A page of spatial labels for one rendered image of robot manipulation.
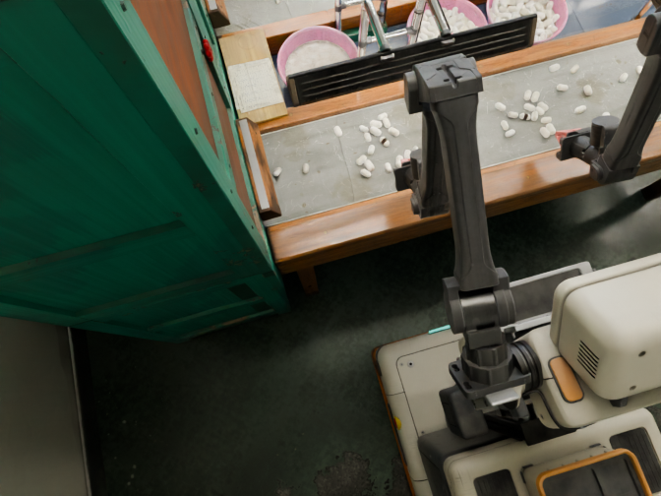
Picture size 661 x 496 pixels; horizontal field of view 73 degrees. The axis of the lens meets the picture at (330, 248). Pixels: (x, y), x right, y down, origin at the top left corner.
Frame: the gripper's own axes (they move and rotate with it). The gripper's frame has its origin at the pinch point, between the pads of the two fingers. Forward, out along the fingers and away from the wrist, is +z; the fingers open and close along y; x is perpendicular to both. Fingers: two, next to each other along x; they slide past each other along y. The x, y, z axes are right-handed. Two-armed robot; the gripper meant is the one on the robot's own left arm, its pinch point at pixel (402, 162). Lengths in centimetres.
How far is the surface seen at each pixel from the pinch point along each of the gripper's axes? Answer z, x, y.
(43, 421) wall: 4, 63, 138
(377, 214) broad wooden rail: -1.3, 13.2, 9.8
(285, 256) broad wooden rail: -5.3, 16.2, 38.7
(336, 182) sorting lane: 10.7, 6.1, 18.1
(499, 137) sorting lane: 11.6, 6.2, -34.8
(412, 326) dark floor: 25, 91, -3
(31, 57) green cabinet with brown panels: -71, -53, 49
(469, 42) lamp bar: -3.3, -27.7, -18.6
